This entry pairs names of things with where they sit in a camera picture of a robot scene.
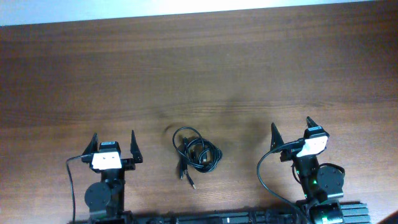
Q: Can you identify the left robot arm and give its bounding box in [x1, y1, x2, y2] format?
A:
[81, 131, 143, 224]

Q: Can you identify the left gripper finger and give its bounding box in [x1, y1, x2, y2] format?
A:
[130, 130, 143, 163]
[82, 133, 98, 156]

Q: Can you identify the black usb cable long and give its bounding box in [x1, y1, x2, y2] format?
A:
[172, 126, 223, 173]

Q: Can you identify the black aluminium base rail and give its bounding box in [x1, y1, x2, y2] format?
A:
[76, 203, 371, 224]

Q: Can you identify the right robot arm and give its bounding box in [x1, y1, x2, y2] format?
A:
[270, 116, 345, 223]

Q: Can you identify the right camera black cable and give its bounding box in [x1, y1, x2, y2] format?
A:
[256, 138, 309, 224]

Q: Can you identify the black usb cable short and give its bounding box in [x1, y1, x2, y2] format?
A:
[177, 138, 219, 189]

